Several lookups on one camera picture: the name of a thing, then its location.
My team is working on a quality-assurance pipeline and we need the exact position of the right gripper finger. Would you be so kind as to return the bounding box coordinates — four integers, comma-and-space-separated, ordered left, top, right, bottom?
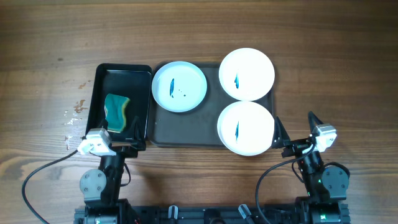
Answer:
273, 116, 290, 142
308, 111, 323, 133

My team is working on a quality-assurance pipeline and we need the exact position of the green yellow sponge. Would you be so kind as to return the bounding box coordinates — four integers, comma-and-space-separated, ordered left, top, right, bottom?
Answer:
104, 94, 130, 133

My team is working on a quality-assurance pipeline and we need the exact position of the white plate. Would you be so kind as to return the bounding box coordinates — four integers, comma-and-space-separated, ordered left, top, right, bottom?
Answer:
152, 61, 207, 113
219, 48, 275, 101
217, 101, 274, 156

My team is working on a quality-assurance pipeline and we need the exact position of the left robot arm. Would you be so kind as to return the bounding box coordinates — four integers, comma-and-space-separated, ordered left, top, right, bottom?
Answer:
73, 116, 146, 224

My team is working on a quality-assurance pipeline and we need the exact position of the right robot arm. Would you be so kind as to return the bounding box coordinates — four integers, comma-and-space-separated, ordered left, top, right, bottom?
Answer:
267, 112, 351, 223

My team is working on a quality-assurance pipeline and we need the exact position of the black water tray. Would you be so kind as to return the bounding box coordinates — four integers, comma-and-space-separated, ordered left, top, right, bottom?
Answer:
86, 63, 152, 142

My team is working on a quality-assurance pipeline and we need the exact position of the dark brown serving tray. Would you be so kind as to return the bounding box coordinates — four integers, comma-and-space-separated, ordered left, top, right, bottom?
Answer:
147, 63, 236, 148

